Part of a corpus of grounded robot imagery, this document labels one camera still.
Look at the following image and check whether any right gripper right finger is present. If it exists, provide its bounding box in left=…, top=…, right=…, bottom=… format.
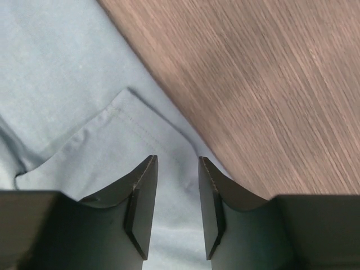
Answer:
left=199, top=157, right=359, bottom=269

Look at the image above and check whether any blue grey t shirt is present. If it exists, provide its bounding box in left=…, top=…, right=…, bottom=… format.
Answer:
left=1, top=1, right=216, bottom=269

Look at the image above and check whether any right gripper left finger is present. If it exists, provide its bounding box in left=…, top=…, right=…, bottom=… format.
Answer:
left=1, top=155, right=158, bottom=269

